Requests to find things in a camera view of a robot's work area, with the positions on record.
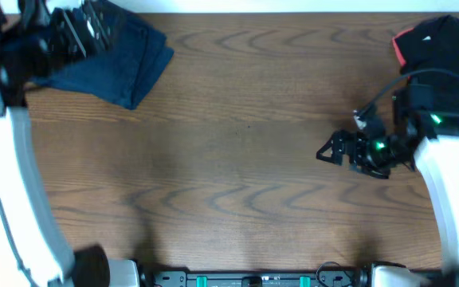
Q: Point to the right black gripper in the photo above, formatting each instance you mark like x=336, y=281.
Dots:
x=358, y=139

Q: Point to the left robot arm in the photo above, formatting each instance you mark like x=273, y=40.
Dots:
x=33, y=251

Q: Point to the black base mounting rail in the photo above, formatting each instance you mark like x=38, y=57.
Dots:
x=328, y=274

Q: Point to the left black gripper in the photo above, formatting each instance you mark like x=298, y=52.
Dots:
x=59, y=27

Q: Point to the blue denim shorts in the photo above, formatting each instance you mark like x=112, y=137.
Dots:
x=126, y=73

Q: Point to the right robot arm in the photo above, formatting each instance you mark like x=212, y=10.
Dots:
x=426, y=139

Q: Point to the black shirt with red trim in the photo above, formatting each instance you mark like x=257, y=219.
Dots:
x=433, y=44

